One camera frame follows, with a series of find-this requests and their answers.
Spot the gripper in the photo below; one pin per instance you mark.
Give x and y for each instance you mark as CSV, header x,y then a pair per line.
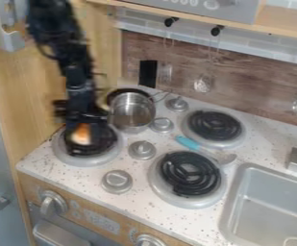
x,y
80,104

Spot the toy bread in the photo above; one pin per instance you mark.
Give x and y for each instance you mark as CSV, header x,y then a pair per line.
x,y
82,134

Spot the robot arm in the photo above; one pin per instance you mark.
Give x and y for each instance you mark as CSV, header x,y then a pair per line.
x,y
65,38

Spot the silver pot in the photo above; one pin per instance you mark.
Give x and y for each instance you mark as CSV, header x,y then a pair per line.
x,y
132,112

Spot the black block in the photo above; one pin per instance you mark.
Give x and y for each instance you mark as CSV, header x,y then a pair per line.
x,y
148,73

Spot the clear hanging tool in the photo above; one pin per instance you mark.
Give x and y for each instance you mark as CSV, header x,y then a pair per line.
x,y
165,72

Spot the toy stove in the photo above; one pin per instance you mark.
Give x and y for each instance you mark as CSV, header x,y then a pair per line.
x,y
190,173

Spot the toy microwave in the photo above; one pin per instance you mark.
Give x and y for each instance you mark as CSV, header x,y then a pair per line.
x,y
223,8

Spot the toy sink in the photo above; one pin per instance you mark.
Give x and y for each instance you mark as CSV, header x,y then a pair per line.
x,y
268,208

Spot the black wall hook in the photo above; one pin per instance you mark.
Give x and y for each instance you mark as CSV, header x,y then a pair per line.
x,y
170,21
216,30

